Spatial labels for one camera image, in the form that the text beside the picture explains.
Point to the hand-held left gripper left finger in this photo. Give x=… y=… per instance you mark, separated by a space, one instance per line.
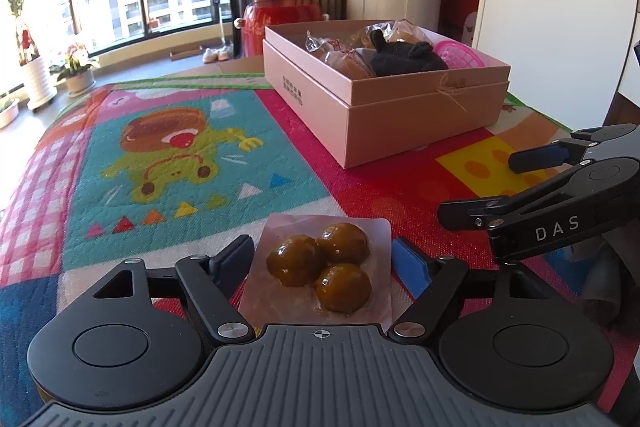
x=232 y=257

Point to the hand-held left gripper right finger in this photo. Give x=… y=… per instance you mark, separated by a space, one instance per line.
x=410 y=264

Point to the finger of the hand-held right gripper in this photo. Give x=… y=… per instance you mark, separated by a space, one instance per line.
x=540 y=157
x=465 y=212

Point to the packet of three brown balls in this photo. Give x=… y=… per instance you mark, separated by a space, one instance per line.
x=320 y=257

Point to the pink cardboard box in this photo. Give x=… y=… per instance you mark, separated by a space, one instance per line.
x=400 y=122

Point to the pink plastic basket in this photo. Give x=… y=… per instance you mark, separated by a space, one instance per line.
x=457 y=53

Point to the black plush toy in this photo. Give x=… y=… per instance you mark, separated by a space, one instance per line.
x=400 y=57

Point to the bread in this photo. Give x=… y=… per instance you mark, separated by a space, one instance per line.
x=325 y=47
x=352 y=64
x=412 y=32
x=367 y=36

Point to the colourful printed play mat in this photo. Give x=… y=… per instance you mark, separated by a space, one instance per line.
x=150 y=167

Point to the cardboard strip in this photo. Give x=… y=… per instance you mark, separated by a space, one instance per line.
x=185 y=54

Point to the red plastic stool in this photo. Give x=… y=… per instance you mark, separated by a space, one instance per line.
x=280 y=19

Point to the potted orchid plant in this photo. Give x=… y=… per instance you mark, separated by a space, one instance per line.
x=75 y=67

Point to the potted tree in white pot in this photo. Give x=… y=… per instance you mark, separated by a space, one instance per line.
x=40 y=82

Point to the white planter with sprouts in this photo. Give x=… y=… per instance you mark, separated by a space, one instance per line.
x=7 y=112

